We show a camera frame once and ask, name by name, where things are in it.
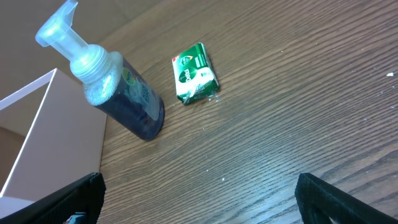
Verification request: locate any green Dettol soap bar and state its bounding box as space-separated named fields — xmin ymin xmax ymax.
xmin=172 ymin=42 xmax=220 ymax=105

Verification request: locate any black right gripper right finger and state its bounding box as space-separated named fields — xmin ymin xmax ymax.
xmin=295 ymin=173 xmax=397 ymax=224

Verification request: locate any white cardboard box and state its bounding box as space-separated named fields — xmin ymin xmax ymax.
xmin=1 ymin=68 xmax=106 ymax=217

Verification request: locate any foam soap pump bottle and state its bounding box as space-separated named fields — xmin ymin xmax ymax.
xmin=35 ymin=0 xmax=165 ymax=141

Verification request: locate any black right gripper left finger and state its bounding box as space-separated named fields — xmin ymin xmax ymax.
xmin=1 ymin=172 xmax=106 ymax=224

